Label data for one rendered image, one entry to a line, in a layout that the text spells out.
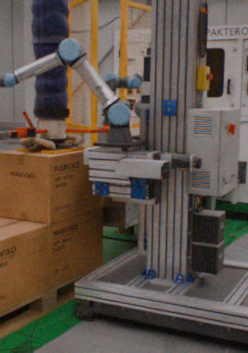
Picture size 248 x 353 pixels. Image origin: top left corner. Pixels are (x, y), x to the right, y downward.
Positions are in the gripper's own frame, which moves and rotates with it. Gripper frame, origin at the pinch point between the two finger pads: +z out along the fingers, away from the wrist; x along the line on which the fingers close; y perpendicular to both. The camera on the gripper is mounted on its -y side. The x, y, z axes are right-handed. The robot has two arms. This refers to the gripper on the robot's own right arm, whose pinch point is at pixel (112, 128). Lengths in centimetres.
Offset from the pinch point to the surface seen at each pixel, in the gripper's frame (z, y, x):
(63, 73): -34.5, 30.5, -16.4
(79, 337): 108, 77, 29
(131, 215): 60, -15, 7
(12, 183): 32, 58, -34
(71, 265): 85, 35, -7
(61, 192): 36, 47, -6
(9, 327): 106, 91, -9
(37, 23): -64, 42, -27
